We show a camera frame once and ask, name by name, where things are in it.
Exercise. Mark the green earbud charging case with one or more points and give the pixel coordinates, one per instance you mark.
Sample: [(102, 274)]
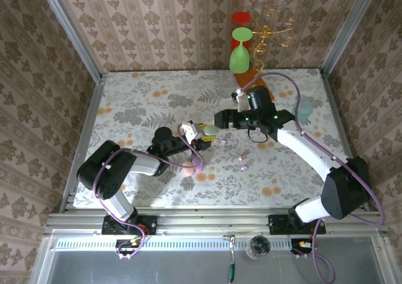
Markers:
[(211, 130)]

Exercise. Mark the purple earbud charging case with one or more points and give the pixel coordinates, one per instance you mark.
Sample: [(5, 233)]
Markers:
[(198, 163)]

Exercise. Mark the pink earbud charging case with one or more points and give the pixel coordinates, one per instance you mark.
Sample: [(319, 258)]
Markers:
[(188, 168)]

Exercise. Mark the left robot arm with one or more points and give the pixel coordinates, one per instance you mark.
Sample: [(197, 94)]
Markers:
[(106, 171)]

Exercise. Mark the orange wooden rack base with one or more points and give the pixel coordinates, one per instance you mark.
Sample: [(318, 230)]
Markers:
[(245, 78)]

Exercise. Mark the teal frosted cup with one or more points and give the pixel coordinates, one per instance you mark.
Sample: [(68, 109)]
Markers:
[(306, 111)]

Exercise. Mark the green wine glass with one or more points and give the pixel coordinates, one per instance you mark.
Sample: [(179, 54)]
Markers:
[(239, 59)]

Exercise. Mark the red wine glass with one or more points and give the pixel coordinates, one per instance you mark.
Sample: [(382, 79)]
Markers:
[(241, 17)]

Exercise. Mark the black connector block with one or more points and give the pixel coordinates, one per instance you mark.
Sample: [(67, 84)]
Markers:
[(125, 244), (301, 244)]

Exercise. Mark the clear glass tumbler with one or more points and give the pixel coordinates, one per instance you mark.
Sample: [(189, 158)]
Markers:
[(260, 247)]

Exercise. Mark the grey metal tray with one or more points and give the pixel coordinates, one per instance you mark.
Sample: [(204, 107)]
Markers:
[(157, 268)]

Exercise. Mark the aluminium table side rail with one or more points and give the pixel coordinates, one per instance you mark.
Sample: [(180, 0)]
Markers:
[(91, 120), (339, 120)]

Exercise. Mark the aluminium front rail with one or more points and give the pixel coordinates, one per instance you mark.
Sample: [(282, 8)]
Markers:
[(213, 221)]

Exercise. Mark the aluminium frame post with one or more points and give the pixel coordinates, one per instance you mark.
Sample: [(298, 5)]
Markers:
[(72, 36), (351, 26)]

